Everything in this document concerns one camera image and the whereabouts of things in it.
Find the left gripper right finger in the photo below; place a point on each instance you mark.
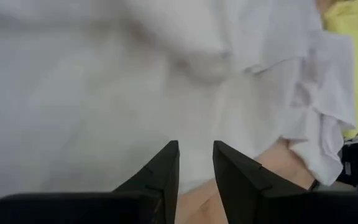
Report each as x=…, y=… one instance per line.
x=253, y=202

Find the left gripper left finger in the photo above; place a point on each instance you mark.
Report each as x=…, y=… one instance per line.
x=148, y=202

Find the white garment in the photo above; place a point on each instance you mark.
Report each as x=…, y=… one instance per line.
x=104, y=93

